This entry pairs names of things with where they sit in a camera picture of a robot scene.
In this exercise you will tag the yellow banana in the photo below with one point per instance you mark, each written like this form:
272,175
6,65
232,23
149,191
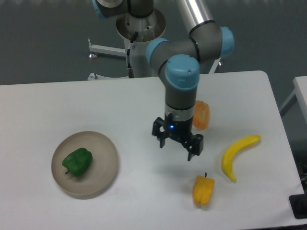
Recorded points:
233,150

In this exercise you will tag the green bell pepper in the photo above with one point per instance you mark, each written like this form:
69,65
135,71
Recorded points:
77,162

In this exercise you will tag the black device at edge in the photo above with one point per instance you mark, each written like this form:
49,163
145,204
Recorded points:
299,205

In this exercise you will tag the orange bell pepper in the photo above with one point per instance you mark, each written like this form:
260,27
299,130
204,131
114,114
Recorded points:
201,115

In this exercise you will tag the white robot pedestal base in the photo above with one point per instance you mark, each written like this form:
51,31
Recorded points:
145,48

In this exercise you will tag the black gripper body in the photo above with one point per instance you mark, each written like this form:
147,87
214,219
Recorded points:
179,131

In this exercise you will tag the white side table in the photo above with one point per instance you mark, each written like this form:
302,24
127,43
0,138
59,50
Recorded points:
298,94

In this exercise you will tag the beige round plate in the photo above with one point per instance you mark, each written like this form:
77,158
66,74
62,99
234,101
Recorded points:
99,175

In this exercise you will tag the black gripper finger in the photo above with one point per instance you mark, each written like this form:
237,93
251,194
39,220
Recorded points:
194,145
160,130

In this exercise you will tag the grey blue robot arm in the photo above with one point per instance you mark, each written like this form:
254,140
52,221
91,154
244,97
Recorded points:
177,63

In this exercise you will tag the yellow bell pepper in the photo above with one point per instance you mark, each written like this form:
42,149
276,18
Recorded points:
202,189

